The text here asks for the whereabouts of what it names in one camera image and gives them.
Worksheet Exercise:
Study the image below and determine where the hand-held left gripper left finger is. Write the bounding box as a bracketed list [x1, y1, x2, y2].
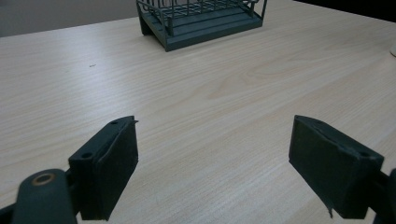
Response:
[67, 115, 139, 222]

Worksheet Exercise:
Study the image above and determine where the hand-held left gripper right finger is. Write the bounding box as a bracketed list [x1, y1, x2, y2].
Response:
[288, 114, 385, 220]

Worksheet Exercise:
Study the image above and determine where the dark green wire dish rack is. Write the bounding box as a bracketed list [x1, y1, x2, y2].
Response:
[135, 0, 268, 52]

